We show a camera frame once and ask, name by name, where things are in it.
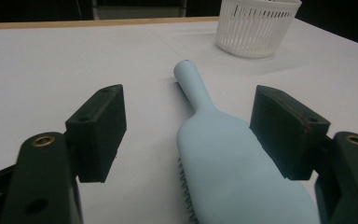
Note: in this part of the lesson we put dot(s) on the white table cover sheet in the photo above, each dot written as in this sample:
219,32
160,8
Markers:
74,62

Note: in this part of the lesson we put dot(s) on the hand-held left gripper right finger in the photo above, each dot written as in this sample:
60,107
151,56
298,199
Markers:
286,137

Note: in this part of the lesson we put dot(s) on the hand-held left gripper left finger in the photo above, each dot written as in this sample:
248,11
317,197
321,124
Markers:
96,133

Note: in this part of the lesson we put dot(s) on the light blue bottle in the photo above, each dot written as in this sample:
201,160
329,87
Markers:
230,155

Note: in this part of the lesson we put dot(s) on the white plastic basket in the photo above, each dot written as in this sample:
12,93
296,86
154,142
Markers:
254,31

